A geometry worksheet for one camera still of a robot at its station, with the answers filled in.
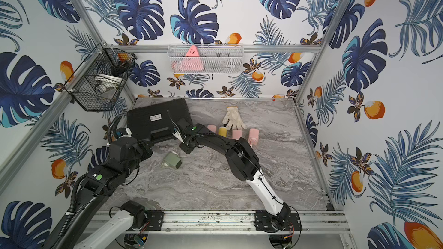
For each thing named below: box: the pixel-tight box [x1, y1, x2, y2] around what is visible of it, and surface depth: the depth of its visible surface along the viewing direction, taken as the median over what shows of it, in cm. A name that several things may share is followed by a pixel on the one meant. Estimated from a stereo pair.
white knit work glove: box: [222, 106, 248, 131], surface depth 109 cm
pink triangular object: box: [174, 44, 204, 72], surface depth 92 cm
